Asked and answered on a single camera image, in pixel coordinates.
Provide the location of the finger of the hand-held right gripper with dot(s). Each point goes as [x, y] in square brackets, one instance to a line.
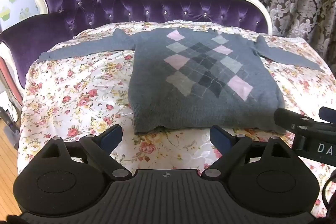
[328, 114]
[291, 121]

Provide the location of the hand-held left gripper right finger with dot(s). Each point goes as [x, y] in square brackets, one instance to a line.
[220, 138]

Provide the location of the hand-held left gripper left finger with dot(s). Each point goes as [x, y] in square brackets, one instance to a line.
[111, 138]

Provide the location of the grey argyle sweater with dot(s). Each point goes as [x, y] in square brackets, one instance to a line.
[157, 82]

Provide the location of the floral blanket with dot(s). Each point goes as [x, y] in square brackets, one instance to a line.
[78, 95]

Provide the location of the green wall sticker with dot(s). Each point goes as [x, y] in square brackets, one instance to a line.
[5, 14]

